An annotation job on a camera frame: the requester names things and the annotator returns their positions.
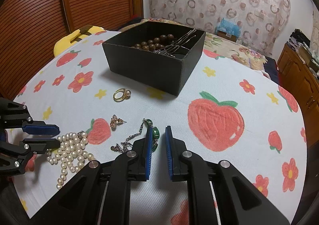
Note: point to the brown louvered wardrobe door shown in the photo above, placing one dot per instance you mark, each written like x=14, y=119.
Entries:
x=30, y=29

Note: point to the cardboard box with blue bag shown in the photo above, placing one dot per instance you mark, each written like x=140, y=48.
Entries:
x=228, y=30

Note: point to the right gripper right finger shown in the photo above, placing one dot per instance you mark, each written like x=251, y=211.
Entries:
x=169, y=145

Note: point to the rose gold earring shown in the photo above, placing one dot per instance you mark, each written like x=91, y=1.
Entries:
x=116, y=121

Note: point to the black jewelry box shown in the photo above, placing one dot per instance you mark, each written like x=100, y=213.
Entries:
x=168, y=70

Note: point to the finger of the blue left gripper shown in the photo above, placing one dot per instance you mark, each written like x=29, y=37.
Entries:
x=36, y=129
x=40, y=146

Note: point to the wooden sideboard cabinet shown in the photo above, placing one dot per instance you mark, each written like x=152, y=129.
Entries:
x=296, y=78

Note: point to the yellow plush toy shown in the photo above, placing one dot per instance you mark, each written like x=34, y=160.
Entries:
x=76, y=36

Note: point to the strawberry flower print cloth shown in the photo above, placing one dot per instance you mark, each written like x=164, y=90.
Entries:
x=225, y=111

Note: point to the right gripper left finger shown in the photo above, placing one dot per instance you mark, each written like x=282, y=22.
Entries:
x=148, y=144

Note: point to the silver hair pins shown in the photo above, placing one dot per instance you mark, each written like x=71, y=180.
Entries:
x=170, y=49

